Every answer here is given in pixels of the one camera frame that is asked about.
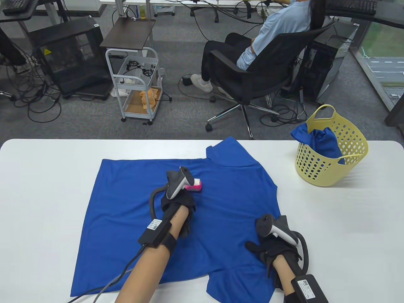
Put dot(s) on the person's right hand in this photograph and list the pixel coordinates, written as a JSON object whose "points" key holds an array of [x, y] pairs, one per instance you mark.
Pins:
{"points": [[277, 249]]}

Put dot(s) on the person's left hand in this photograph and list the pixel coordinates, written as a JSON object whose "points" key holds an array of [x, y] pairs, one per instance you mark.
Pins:
{"points": [[181, 200]]}

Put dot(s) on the pink lint roller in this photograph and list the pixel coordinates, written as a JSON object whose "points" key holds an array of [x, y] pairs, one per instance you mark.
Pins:
{"points": [[194, 186]]}

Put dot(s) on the blue t-shirt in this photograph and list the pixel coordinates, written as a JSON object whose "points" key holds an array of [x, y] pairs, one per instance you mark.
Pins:
{"points": [[325, 142], [221, 205]]}

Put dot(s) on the person's right forearm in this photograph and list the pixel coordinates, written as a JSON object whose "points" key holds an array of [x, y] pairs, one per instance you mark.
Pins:
{"points": [[284, 271]]}

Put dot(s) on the person's left forearm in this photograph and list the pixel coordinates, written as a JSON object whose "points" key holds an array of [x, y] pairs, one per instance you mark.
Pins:
{"points": [[145, 274]]}

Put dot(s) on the dark grey left hand controller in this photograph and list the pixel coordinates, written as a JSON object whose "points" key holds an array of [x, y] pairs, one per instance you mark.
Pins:
{"points": [[178, 183]]}

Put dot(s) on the dark grey hand controller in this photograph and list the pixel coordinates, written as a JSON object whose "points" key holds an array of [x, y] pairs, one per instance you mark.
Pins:
{"points": [[265, 224], [178, 183]]}

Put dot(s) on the dark grey right hand controller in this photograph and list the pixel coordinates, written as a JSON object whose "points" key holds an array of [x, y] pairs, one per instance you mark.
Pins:
{"points": [[265, 224]]}

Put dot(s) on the yellow perforated plastic basket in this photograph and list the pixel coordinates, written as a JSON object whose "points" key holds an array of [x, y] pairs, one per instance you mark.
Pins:
{"points": [[325, 173]]}

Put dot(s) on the orange cloth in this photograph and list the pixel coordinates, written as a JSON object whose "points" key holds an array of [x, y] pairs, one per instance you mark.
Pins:
{"points": [[148, 98]]}

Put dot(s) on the black foot pedal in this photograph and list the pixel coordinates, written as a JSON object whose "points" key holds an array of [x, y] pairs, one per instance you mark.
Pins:
{"points": [[187, 80]]}

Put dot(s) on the white rolling cart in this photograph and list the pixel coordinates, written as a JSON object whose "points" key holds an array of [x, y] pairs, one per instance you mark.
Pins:
{"points": [[129, 86]]}

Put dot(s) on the black mesh office chair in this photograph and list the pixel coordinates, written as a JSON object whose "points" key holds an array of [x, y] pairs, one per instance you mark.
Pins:
{"points": [[252, 82]]}

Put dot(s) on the brown side table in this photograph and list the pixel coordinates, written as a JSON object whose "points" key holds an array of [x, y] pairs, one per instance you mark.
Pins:
{"points": [[129, 33]]}

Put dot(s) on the small white storage cart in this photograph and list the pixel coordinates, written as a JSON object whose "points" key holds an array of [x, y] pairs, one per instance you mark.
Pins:
{"points": [[164, 9]]}

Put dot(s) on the black computer tower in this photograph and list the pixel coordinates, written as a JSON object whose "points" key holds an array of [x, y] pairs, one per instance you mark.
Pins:
{"points": [[331, 56]]}

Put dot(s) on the white desk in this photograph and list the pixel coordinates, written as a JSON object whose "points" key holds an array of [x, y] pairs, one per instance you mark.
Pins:
{"points": [[120, 8]]}

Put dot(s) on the black open computer case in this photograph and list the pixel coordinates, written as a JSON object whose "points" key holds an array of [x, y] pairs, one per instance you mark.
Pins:
{"points": [[63, 28]]}

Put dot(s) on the black desk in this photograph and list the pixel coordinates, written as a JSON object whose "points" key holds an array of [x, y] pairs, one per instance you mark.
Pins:
{"points": [[391, 14], [79, 6]]}

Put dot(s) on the black keyboard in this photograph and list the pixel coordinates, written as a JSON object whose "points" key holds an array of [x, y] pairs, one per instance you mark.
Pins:
{"points": [[15, 5], [353, 5]]}

